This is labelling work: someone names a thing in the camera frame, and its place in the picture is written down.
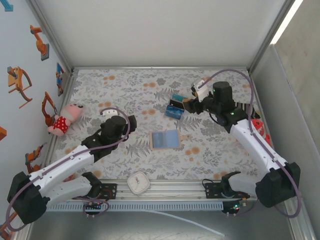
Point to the small circuit board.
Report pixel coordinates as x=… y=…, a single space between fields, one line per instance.
x=233 y=207
x=93 y=206

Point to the white light strip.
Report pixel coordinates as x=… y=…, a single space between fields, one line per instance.
x=287 y=20

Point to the floral patterned table mat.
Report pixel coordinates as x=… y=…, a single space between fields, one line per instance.
x=125 y=87

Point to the black VIP card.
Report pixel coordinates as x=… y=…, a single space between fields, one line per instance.
x=175 y=103

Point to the red plush monster toy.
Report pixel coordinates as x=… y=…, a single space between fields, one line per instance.
x=258 y=125

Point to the thin white tube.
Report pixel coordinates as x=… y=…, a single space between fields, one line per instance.
x=212 y=230

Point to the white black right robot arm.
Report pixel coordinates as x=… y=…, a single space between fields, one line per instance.
x=252 y=145

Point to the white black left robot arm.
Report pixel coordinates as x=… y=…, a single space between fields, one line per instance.
x=62 y=162

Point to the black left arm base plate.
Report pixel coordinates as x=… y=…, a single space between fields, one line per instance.
x=110 y=191

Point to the black white striped sock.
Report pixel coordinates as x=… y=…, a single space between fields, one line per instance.
x=241 y=106

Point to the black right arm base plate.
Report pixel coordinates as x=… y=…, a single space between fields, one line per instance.
x=212 y=190

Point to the pink plush doll red dress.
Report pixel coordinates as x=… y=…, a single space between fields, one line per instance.
x=62 y=123

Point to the teal VIP card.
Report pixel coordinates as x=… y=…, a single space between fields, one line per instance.
x=178 y=96

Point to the aluminium frame rail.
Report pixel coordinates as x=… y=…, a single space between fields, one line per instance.
x=160 y=67
x=257 y=87
x=175 y=190
x=73 y=80

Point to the aluminium frame post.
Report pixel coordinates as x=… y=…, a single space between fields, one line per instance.
x=50 y=32
x=272 y=32

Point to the white square clock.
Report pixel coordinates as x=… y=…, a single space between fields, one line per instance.
x=138 y=183

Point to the blue card box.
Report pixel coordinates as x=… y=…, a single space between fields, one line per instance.
x=167 y=116

